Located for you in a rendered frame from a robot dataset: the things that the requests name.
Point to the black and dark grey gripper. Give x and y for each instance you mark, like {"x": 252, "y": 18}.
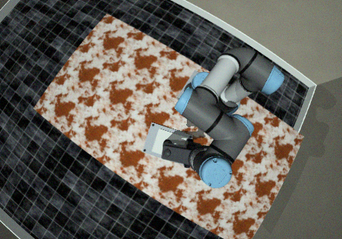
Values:
{"x": 190, "y": 146}

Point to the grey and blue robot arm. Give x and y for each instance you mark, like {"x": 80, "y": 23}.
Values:
{"x": 199, "y": 103}

